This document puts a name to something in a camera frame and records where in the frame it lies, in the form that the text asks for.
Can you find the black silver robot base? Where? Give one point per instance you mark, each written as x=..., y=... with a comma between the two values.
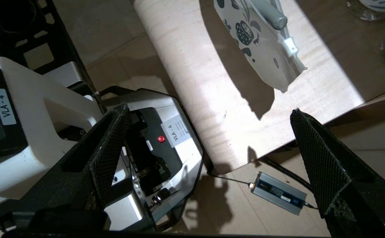
x=166, y=155

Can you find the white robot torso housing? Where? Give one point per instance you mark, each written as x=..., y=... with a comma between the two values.
x=53, y=109

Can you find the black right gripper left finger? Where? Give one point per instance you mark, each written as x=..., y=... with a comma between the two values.
x=109, y=155

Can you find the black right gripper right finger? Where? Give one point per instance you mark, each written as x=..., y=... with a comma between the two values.
x=331, y=165

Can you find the grey white toothbrush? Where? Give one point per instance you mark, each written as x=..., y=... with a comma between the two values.
x=272, y=15

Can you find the white blue horse print bag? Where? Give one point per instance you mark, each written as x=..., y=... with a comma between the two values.
x=265, y=56

